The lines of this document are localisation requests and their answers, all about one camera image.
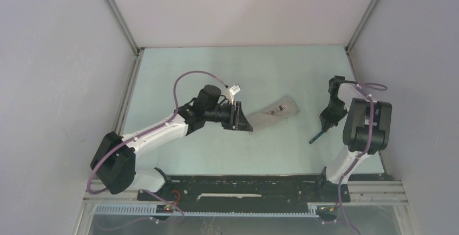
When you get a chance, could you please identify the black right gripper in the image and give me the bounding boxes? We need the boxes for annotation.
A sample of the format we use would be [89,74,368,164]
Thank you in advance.
[319,97,349,132]

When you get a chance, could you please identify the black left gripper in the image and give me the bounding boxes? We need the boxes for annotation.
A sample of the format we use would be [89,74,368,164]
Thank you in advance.
[204,101,252,132]

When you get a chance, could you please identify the knife with teal handle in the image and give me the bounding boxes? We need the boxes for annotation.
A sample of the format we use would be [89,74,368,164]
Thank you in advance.
[309,130,325,144]

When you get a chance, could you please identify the grey cloth napkin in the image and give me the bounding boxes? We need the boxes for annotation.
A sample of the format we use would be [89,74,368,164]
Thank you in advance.
[247,95,300,133]

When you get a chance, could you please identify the fork with pink handle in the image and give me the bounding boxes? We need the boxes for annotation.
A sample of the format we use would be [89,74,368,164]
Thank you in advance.
[268,102,290,115]

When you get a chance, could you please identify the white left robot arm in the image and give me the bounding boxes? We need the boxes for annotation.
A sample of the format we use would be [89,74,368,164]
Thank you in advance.
[90,84,253,201]

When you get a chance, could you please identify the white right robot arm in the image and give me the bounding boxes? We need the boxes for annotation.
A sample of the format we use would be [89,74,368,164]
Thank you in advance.
[314,76,392,201]

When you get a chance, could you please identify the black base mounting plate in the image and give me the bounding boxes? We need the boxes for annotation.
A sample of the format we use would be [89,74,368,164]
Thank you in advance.
[156,174,349,213]

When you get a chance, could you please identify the right small circuit board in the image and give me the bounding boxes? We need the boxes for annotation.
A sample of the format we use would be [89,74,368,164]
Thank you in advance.
[317,206,340,214]

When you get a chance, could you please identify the small circuit board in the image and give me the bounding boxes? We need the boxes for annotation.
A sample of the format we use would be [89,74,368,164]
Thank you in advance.
[317,206,340,214]
[155,205,175,214]

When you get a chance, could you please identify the left small circuit board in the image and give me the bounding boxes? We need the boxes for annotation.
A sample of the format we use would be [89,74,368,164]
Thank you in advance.
[155,205,175,214]

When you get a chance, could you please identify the right aluminium frame post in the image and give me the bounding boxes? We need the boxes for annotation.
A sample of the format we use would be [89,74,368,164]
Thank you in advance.
[345,0,380,55]

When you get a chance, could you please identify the aluminium frame post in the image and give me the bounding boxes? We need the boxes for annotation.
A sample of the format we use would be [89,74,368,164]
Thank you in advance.
[90,0,141,55]
[345,0,380,55]

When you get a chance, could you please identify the white slotted cable duct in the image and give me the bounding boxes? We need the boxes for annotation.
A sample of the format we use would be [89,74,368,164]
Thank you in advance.
[95,204,318,218]

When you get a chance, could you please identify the left aluminium frame post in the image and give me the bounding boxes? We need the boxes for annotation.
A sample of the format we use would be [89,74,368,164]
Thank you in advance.
[90,0,141,55]

